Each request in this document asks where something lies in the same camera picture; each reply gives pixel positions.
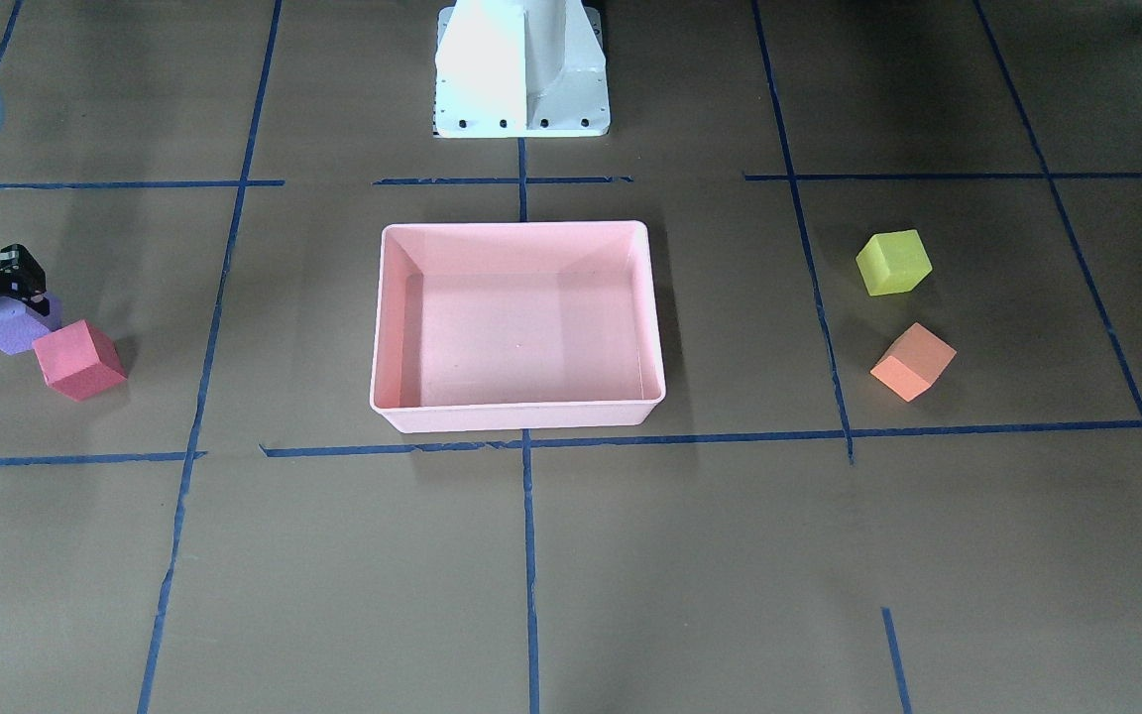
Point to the purple foam block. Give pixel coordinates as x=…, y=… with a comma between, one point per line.
x=23, y=322

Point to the red foam block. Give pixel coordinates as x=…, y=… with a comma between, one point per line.
x=79, y=361

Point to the yellow-green foam block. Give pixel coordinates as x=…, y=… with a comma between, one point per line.
x=893, y=263

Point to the orange foam block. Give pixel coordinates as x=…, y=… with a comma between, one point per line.
x=913, y=363

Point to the pink plastic bin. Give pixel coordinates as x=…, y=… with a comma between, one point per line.
x=528, y=325

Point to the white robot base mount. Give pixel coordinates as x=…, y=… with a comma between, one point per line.
x=520, y=69

